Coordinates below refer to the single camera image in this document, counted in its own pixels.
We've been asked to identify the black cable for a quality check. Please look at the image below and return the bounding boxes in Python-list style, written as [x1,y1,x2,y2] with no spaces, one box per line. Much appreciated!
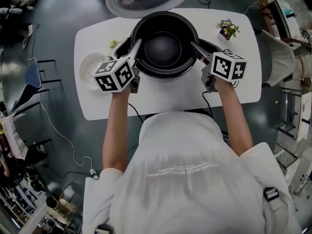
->
[201,91,215,118]
[128,102,145,124]

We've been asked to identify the dark blue rice cooker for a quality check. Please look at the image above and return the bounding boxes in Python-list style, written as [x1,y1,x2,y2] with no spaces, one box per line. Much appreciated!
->
[104,0,200,80]

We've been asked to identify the person's white shirt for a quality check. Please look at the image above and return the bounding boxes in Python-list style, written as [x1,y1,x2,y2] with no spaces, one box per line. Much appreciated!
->
[81,110,303,234]

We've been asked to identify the person's left forearm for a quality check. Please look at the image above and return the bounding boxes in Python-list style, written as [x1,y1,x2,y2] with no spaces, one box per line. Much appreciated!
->
[101,86,130,179]

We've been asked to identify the white cable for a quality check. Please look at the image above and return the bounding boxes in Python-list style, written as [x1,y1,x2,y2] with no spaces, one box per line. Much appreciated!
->
[31,57,95,173]

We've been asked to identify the black strap buckle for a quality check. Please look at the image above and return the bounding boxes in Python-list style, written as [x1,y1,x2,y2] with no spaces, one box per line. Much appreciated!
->
[95,224,113,234]
[262,186,280,202]

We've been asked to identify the small green plant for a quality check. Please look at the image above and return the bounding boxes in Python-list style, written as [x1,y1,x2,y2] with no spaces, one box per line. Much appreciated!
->
[108,39,123,51]

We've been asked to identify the purple flower potted plant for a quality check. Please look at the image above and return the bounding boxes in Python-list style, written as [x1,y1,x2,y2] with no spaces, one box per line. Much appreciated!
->
[214,18,241,42]

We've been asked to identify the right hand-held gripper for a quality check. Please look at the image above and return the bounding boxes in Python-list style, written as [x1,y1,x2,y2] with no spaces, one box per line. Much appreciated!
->
[190,39,248,94]

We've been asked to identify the white perforated steamer tray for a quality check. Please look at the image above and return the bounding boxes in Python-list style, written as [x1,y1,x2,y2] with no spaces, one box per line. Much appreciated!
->
[79,53,107,92]

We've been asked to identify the beige chair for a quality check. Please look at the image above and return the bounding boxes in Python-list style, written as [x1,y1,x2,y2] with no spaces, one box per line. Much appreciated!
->
[253,29,297,89]

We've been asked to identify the dark grey chair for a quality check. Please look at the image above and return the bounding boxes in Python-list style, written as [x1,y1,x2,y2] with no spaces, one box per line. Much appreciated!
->
[11,58,61,114]

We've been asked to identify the person's right forearm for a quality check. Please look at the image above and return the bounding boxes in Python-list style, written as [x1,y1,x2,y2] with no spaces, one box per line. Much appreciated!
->
[214,76,254,157]

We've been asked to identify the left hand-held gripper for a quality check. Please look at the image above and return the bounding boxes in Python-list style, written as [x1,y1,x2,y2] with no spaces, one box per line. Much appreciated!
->
[91,37,143,94]

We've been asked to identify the table with checkered cloth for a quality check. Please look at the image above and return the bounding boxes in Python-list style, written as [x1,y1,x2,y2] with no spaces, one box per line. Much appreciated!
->
[0,115,29,160]

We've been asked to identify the black pot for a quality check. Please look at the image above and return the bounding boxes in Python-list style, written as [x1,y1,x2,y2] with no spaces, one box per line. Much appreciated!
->
[131,11,200,77]

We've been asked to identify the white cabinet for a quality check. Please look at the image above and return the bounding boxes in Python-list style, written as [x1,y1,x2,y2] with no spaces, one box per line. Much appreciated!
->
[293,91,312,142]

